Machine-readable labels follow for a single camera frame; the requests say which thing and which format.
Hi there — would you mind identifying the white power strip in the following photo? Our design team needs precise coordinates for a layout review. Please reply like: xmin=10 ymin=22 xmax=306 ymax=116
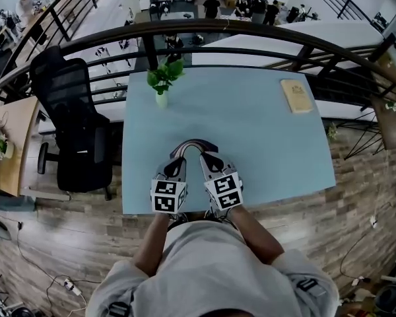
xmin=63 ymin=277 xmax=82 ymax=295

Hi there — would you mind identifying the light wooden desk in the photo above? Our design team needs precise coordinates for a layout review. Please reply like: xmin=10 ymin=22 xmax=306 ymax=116
xmin=0 ymin=96 xmax=72 ymax=201

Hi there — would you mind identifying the dark printed mouse pad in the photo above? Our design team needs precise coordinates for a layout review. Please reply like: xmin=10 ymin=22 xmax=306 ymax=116
xmin=170 ymin=139 xmax=218 ymax=160

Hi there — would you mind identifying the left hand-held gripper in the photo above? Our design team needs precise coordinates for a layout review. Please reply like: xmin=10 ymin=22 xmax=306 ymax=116
xmin=149 ymin=158 xmax=189 ymax=215

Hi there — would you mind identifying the tan book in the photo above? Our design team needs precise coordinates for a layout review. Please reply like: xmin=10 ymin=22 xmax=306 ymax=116
xmin=279 ymin=77 xmax=315 ymax=114

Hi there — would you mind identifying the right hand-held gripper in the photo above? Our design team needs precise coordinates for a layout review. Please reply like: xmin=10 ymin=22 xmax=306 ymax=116
xmin=199 ymin=153 xmax=246 ymax=212

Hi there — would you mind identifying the green plant in white vase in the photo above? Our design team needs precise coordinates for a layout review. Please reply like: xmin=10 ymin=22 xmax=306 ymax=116
xmin=147 ymin=56 xmax=185 ymax=110

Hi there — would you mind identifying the person's grey shirt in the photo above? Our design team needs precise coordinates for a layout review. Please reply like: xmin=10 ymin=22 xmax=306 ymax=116
xmin=85 ymin=221 xmax=341 ymax=317

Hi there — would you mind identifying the dark wooden side table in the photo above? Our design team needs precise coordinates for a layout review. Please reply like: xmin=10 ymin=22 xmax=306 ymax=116
xmin=343 ymin=87 xmax=396 ymax=160

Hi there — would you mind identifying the white display board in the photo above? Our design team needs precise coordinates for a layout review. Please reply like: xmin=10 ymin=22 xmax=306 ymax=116
xmin=381 ymin=8 xmax=396 ymax=66

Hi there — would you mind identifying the small floor plant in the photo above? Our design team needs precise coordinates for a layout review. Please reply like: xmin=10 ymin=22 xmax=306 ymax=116
xmin=326 ymin=122 xmax=339 ymax=142

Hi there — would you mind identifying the person's right shoe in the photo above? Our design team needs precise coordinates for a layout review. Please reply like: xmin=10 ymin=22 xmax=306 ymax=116
xmin=204 ymin=209 xmax=226 ymax=223

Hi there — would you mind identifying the person's right forearm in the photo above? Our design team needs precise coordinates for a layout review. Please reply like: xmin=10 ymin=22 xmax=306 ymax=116
xmin=229 ymin=206 xmax=286 ymax=265

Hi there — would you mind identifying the grey device with black dial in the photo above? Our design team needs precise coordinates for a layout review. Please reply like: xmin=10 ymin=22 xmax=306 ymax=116
xmin=376 ymin=284 xmax=396 ymax=317

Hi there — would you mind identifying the small flowering desk plant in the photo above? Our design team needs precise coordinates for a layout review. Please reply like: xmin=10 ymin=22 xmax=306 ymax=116
xmin=0 ymin=133 xmax=16 ymax=160

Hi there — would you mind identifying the person's left forearm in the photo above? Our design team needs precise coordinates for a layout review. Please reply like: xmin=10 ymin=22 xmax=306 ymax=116
xmin=133 ymin=213 xmax=171 ymax=279

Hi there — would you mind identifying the black mesh office chair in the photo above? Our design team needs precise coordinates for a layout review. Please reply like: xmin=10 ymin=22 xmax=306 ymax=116
xmin=29 ymin=44 xmax=115 ymax=201

